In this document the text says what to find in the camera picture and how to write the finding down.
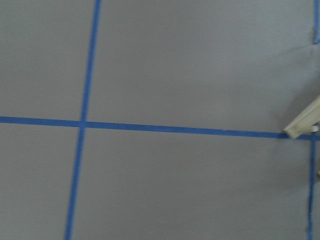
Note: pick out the wooden dish rack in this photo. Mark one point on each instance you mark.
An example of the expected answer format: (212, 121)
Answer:
(306, 122)

